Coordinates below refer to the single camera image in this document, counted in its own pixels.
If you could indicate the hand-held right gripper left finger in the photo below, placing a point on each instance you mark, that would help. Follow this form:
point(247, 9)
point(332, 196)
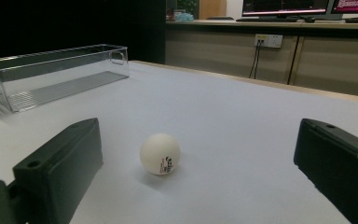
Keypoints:
point(65, 161)

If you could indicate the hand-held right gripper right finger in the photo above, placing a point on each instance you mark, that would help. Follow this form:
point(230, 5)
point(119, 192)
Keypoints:
point(338, 165)

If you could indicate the clear plastic storage box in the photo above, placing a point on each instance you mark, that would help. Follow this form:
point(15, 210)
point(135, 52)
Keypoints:
point(59, 90)

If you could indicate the white ping pong ball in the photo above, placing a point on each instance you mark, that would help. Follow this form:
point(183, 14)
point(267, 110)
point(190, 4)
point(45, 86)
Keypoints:
point(158, 152)

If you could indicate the black computer mouse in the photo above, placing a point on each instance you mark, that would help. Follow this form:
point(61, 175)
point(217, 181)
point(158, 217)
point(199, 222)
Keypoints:
point(309, 19)

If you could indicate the computer monitor with pink window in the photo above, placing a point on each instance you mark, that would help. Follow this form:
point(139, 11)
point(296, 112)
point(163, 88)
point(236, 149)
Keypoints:
point(355, 4)

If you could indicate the long wooden counter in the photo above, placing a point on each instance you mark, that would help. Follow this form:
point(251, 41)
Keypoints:
point(217, 53)

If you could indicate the wide computer monitor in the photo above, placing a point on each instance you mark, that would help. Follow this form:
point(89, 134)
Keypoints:
point(286, 5)

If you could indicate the light blue packet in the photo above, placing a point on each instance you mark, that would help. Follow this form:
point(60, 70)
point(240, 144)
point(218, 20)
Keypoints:
point(184, 17)

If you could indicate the green plant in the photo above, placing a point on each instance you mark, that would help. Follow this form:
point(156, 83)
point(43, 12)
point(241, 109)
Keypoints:
point(188, 6)

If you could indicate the wooden cabinet panel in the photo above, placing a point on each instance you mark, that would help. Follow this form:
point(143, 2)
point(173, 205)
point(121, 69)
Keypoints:
point(213, 8)

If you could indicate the white wall socket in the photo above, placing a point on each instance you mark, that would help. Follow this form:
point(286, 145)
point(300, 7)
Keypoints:
point(273, 40)

